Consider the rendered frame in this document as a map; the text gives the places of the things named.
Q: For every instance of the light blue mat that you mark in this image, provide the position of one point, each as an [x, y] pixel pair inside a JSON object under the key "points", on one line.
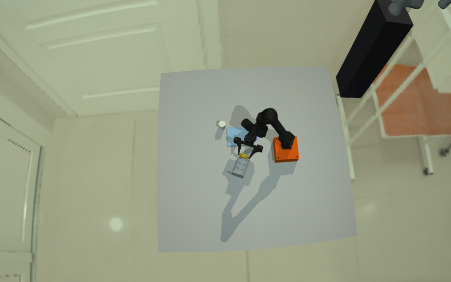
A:
{"points": [[233, 132]]}

